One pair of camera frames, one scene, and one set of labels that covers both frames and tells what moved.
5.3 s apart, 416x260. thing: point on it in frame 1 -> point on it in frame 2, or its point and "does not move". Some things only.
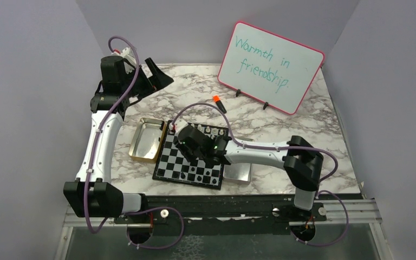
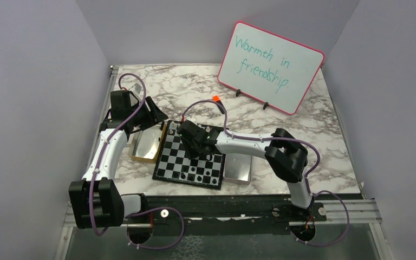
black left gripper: [157, 80] -> [154, 116]
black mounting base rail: [228, 215] does not move
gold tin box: [147, 142] does not move
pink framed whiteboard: [269, 68] does not move
